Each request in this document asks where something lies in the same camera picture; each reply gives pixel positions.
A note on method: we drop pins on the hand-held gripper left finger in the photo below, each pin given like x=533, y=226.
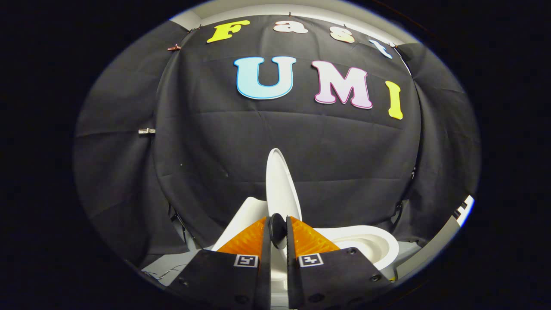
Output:
x=266, y=267

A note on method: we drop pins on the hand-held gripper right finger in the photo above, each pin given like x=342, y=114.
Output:
x=291, y=267

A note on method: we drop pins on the white ceramic toilet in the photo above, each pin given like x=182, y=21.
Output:
x=245, y=215

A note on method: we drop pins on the white toilet seat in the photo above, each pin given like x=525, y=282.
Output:
x=381, y=241

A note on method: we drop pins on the black backdrop cloth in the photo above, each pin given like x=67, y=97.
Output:
x=301, y=142

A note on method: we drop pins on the small metal clip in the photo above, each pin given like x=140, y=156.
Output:
x=147, y=130

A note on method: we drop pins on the small red clip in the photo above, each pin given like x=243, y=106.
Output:
x=174, y=47

